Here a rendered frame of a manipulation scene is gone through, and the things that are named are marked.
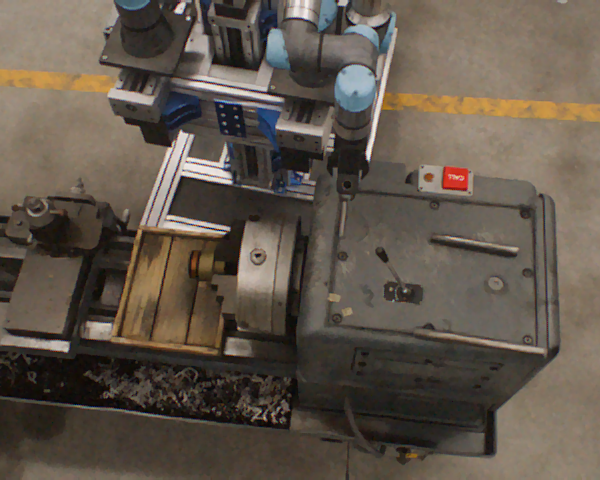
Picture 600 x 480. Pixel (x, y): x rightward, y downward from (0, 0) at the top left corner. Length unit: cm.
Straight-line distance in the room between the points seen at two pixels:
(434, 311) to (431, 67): 216
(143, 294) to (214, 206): 94
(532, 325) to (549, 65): 228
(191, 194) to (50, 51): 124
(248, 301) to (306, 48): 62
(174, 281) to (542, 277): 100
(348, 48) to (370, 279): 53
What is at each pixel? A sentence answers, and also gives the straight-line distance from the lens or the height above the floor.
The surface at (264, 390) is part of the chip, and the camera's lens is 225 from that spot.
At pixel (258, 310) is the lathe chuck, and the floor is 116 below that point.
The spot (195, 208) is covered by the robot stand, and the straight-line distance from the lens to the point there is 293.
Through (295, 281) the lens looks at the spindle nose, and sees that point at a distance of 172.
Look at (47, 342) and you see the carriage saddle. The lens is 204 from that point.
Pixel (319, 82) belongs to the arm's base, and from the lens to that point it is 200.
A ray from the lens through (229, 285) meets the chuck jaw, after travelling 179.
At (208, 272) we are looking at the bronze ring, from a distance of 181.
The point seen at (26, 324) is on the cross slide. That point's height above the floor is 97.
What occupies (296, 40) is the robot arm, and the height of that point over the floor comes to 169.
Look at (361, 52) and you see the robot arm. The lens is 141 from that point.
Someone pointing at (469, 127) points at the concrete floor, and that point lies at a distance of 344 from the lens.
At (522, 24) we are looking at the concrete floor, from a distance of 391.
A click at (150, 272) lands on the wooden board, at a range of 208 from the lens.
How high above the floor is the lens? 275
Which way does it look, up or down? 64 degrees down
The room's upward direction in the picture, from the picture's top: straight up
